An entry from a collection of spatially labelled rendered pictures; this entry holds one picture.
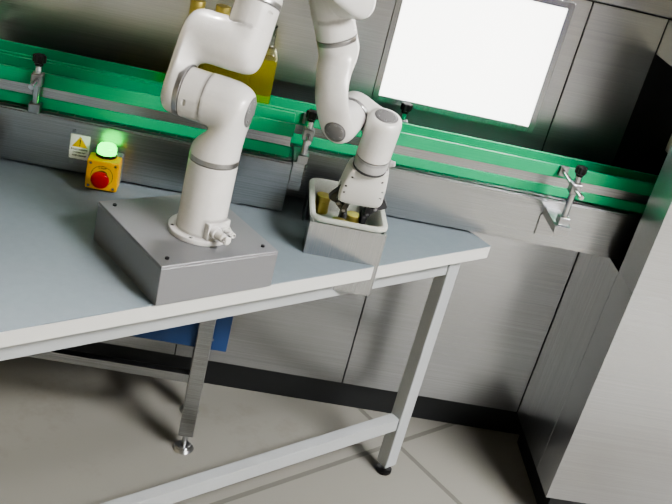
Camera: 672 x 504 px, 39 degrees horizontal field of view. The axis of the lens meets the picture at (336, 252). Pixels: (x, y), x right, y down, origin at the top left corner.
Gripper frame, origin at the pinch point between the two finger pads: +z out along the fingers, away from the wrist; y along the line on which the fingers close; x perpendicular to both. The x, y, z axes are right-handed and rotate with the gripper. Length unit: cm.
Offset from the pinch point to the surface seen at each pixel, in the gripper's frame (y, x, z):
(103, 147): 57, -5, -3
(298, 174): 13.3, -8.4, -2.9
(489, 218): -36.7, -14.3, 4.2
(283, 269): 15.3, 20.6, 0.2
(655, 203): -71, -8, -14
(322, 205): 6.3, -5.9, 2.8
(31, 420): 67, 8, 82
